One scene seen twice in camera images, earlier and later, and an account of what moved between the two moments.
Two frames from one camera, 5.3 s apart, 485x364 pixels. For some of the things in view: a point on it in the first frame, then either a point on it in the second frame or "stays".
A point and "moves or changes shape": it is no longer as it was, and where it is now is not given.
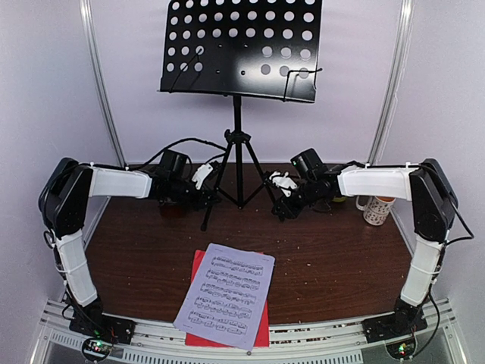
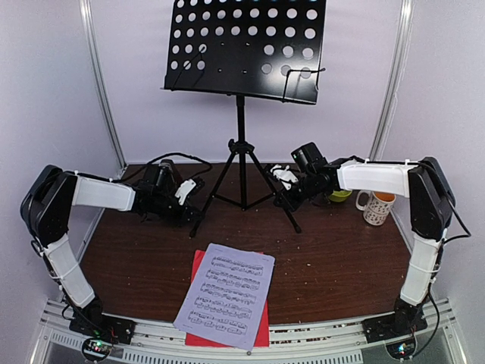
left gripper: x=199 y=202 → x=184 y=217
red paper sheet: x=195 y=338 stays
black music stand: x=267 y=49 moves or changes shape
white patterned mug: x=377 y=211 stays
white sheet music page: x=227 y=296 stays
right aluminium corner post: x=389 y=105 stays
